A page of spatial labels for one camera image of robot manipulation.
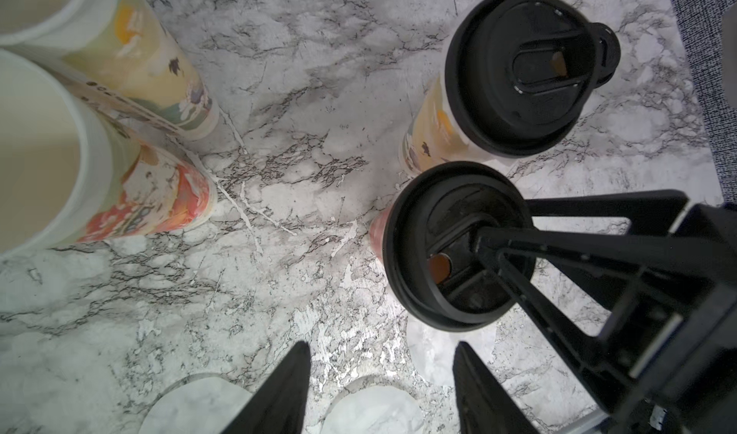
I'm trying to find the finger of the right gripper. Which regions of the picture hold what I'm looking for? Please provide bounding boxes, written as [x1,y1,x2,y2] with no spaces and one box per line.
[474,190,736,433]

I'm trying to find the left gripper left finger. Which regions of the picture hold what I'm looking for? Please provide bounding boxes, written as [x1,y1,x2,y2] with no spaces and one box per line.
[222,341,311,434]

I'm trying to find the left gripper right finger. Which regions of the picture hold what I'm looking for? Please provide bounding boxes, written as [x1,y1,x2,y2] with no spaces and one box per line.
[453,342,539,434]

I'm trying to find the black lid front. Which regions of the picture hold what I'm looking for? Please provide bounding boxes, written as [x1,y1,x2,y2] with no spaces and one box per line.
[382,161,533,332]
[443,0,621,157]

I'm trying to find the red paper cup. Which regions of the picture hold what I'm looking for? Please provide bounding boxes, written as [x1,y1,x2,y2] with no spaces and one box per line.
[368,207,392,263]

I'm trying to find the translucent paper disc right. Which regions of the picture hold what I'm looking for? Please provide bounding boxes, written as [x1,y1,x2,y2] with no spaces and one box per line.
[406,316,497,387]

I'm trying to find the translucent paper disc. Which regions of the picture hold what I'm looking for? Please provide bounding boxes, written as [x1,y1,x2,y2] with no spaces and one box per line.
[406,316,497,387]
[322,386,424,433]
[139,376,253,434]

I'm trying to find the translucent paper disc left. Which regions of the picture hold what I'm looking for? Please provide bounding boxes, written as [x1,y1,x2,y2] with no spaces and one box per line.
[139,376,253,434]

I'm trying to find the translucent paper disc middle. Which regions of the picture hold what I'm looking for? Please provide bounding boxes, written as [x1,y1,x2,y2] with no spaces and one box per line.
[322,386,424,433]

